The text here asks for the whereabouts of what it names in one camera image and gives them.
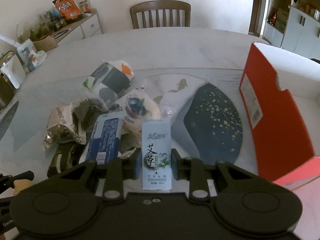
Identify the white mugwort product box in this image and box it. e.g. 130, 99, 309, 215
142, 120, 172, 190

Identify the white tissue paper pack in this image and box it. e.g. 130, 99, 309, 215
82, 60, 134, 108

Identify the blue white snack pouch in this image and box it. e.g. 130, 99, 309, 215
79, 111, 126, 165

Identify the dark blue speckled placemat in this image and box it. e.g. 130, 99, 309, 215
183, 83, 243, 165

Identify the black striped snack packet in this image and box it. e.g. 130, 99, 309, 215
47, 142, 85, 178

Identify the blueberry bread package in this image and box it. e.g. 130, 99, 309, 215
116, 89, 161, 139

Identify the dark green snack packet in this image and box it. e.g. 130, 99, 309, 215
73, 98, 121, 131

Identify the silver foil snack bag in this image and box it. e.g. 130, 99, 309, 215
43, 104, 87, 150

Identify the red cardboard box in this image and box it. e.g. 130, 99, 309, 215
239, 42, 319, 185

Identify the tissue pack at table edge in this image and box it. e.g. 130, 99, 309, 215
17, 39, 47, 73

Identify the white side cabinet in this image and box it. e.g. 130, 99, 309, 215
52, 8, 103, 46

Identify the brown cardboard box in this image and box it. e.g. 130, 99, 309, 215
33, 36, 58, 52

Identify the white kettle appliance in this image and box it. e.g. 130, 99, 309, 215
1, 51, 27, 89

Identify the wooden dining chair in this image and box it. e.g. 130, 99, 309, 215
130, 0, 191, 29

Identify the orange snack bag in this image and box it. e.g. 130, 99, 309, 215
53, 0, 81, 21

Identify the white wall cabinet unit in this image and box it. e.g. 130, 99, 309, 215
262, 0, 319, 60

